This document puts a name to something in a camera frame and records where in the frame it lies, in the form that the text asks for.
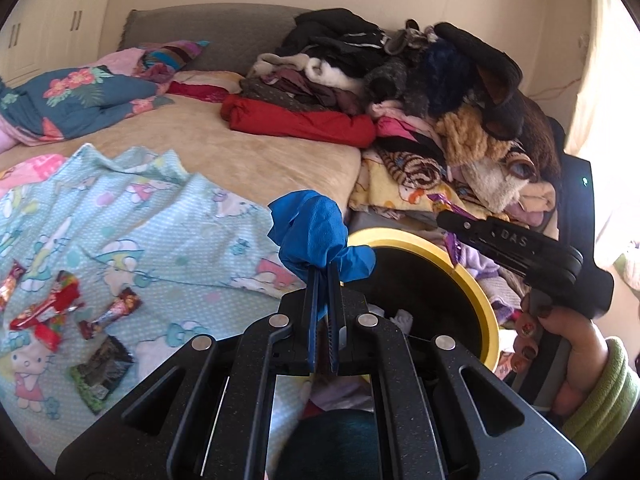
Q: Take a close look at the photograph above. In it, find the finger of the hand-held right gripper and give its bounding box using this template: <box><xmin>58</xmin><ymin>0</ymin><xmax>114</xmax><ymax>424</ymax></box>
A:
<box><xmin>436</xmin><ymin>209</ymin><xmax>585</xmax><ymax>292</ymax></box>

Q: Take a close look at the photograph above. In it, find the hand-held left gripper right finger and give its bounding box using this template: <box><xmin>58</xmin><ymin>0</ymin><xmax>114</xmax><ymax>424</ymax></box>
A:
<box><xmin>327</xmin><ymin>261</ymin><xmax>588</xmax><ymax>480</ymax></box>

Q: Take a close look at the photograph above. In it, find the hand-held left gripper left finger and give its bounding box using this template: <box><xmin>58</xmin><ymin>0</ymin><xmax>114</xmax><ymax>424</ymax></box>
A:
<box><xmin>55</xmin><ymin>267</ymin><xmax>328</xmax><ymax>480</ymax></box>

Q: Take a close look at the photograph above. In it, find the black trash bin yellow rim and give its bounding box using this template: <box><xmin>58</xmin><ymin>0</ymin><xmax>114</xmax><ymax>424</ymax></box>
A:
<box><xmin>345</xmin><ymin>227</ymin><xmax>501</xmax><ymax>376</ymax></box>

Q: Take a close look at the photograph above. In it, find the brown red snack wrapper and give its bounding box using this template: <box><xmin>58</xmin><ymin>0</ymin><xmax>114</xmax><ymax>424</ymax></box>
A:
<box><xmin>76</xmin><ymin>287</ymin><xmax>144</xmax><ymax>342</ymax></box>

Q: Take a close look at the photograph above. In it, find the red colourful snack wrapper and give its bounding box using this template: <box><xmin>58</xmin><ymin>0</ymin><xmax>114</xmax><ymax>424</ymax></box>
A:
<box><xmin>9</xmin><ymin>270</ymin><xmax>82</xmax><ymax>354</ymax></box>

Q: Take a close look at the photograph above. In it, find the person's right forearm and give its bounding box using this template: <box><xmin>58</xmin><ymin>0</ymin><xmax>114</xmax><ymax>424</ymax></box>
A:
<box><xmin>560</xmin><ymin>335</ymin><xmax>632</xmax><ymax>466</ymax></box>

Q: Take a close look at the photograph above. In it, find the person's right hand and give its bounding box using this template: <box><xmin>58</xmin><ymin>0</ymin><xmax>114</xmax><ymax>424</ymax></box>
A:
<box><xmin>507</xmin><ymin>294</ymin><xmax>611</xmax><ymax>416</ymax></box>

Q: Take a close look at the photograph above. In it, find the lilac sweater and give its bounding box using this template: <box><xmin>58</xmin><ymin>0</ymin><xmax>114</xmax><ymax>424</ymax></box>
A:
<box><xmin>459</xmin><ymin>249</ymin><xmax>502</xmax><ymax>283</ymax></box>

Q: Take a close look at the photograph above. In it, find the cream fleece garment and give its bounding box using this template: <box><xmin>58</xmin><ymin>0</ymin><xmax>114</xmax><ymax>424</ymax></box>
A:
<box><xmin>459</xmin><ymin>152</ymin><xmax>540</xmax><ymax>214</ymax></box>

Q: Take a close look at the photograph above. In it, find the brown plush garment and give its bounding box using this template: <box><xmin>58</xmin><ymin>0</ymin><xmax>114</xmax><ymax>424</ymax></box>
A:
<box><xmin>479</xmin><ymin>65</ymin><xmax>564</xmax><ymax>197</ymax></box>

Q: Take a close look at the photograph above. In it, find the tan fluffy garment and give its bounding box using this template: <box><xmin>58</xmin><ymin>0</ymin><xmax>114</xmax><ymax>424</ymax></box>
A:
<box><xmin>434</xmin><ymin>110</ymin><xmax>522</xmax><ymax>172</ymax></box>

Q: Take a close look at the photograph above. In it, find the brown white striped knit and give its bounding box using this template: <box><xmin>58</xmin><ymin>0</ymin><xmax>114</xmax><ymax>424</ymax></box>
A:
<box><xmin>389</xmin><ymin>155</ymin><xmax>449</xmax><ymax>189</ymax></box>

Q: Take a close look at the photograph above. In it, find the dark teal garment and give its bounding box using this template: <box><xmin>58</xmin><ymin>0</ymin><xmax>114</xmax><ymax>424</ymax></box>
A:
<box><xmin>275</xmin><ymin>409</ymin><xmax>382</xmax><ymax>480</ymax></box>

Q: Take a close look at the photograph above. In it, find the pile of clothes on bed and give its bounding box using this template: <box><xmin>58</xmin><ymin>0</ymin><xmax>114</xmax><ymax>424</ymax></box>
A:
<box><xmin>349</xmin><ymin>147</ymin><xmax>502</xmax><ymax>222</ymax></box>

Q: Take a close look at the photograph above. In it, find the white window curtain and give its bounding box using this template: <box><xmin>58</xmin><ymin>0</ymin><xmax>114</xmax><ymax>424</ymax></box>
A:
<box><xmin>565</xmin><ymin>0</ymin><xmax>640</xmax><ymax>273</ymax></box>

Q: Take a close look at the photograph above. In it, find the pink garment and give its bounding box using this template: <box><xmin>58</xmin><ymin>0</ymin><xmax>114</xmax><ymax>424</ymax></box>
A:
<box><xmin>369</xmin><ymin>100</ymin><xmax>447</xmax><ymax>147</ymax></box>

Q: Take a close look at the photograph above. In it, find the dark blue fluffy garment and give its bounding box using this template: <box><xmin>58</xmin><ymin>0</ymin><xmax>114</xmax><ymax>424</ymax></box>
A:
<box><xmin>419</xmin><ymin>40</ymin><xmax>477</xmax><ymax>117</ymax></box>

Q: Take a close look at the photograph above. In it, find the black plush garment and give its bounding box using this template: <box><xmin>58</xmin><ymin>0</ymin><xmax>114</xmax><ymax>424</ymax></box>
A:
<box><xmin>434</xmin><ymin>22</ymin><xmax>524</xmax><ymax>137</ymax></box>

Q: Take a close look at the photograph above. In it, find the beige plush bed sheet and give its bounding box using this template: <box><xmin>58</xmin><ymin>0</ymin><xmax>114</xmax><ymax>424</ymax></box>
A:
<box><xmin>0</xmin><ymin>95</ymin><xmax>362</xmax><ymax>211</ymax></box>

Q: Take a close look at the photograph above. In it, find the light blue cartoon bedsheet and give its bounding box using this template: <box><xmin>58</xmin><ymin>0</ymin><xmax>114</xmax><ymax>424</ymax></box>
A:
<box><xmin>0</xmin><ymin>145</ymin><xmax>312</xmax><ymax>461</ymax></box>

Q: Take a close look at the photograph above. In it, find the grey fuzzy garment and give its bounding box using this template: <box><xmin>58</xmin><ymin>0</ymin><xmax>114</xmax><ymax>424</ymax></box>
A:
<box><xmin>364</xmin><ymin>57</ymin><xmax>432</xmax><ymax>117</ymax></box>

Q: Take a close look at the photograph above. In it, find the folded red garment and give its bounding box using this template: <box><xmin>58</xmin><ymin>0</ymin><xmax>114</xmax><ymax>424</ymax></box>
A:
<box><xmin>221</xmin><ymin>95</ymin><xmax>377</xmax><ymax>149</ymax></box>

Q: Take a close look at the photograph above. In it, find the green black snack packet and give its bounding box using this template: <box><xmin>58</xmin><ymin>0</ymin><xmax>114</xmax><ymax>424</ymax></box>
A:
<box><xmin>69</xmin><ymin>335</ymin><xmax>135</xmax><ymax>415</ymax></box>

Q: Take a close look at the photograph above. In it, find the grey dotted garment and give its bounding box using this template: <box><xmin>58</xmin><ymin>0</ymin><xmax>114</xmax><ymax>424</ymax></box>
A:
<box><xmin>239</xmin><ymin>77</ymin><xmax>352</xmax><ymax>117</ymax></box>

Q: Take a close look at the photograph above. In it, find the white fleece garment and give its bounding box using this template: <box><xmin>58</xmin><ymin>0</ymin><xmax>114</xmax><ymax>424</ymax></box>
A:
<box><xmin>250</xmin><ymin>52</ymin><xmax>372</xmax><ymax>92</ymax></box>

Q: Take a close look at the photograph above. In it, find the dark red patterned cloth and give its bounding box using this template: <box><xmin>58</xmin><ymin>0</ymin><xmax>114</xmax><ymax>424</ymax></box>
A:
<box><xmin>166</xmin><ymin>81</ymin><xmax>242</xmax><ymax>105</ymax></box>

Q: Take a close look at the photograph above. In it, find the black jacket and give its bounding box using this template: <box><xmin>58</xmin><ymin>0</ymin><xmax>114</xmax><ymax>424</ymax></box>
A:
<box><xmin>282</xmin><ymin>8</ymin><xmax>397</xmax><ymax>61</ymax></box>

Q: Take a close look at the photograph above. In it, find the striped colourful cloth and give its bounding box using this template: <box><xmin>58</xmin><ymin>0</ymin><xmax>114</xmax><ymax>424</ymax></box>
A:
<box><xmin>139</xmin><ymin>40</ymin><xmax>211</xmax><ymax>84</ymax></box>

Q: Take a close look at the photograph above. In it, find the grey headboard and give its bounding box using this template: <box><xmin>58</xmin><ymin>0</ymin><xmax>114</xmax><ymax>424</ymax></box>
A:
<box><xmin>117</xmin><ymin>4</ymin><xmax>311</xmax><ymax>74</ymax></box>

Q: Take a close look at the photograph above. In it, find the shiny red snack wrapper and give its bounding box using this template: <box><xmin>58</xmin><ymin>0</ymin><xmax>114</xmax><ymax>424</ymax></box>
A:
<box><xmin>0</xmin><ymin>260</ymin><xmax>27</xmax><ymax>312</ymax></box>

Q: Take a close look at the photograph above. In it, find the blue floral quilt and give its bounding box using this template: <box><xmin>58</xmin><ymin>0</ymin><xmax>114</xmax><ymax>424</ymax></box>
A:
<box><xmin>0</xmin><ymin>64</ymin><xmax>174</xmax><ymax>147</ymax></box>

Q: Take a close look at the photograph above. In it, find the pink cartoon blanket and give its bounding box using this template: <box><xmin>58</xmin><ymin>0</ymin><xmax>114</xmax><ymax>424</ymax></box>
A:
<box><xmin>0</xmin><ymin>154</ymin><xmax>68</xmax><ymax>197</ymax></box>

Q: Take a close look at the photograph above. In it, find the pale pink cloth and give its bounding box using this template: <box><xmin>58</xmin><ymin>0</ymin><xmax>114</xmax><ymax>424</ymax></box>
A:
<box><xmin>85</xmin><ymin>47</ymin><xmax>151</xmax><ymax>79</ymax></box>

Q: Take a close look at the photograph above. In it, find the white wardrobe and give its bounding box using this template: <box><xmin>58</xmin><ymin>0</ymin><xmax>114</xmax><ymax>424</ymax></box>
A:
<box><xmin>0</xmin><ymin>0</ymin><xmax>122</xmax><ymax>77</ymax></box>

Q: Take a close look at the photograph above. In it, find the wall cable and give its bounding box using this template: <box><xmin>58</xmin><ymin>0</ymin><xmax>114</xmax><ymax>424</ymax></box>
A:
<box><xmin>529</xmin><ymin>77</ymin><xmax>582</xmax><ymax>102</ymax></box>

